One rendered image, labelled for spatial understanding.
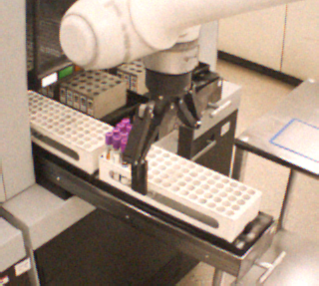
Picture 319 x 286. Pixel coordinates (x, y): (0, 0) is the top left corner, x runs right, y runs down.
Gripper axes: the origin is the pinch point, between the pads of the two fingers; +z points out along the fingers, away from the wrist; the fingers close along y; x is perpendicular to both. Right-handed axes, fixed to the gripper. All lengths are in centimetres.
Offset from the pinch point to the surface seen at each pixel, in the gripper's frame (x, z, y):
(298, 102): -6, 4, 52
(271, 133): -7.0, 3.9, 32.0
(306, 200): 5, 86, 124
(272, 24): 80, 47, 229
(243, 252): -21.3, 5.0, -5.4
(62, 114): 28.5, -0.1, 2.5
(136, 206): 1.3, 5.6, -5.9
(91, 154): 13.3, 0.2, -4.6
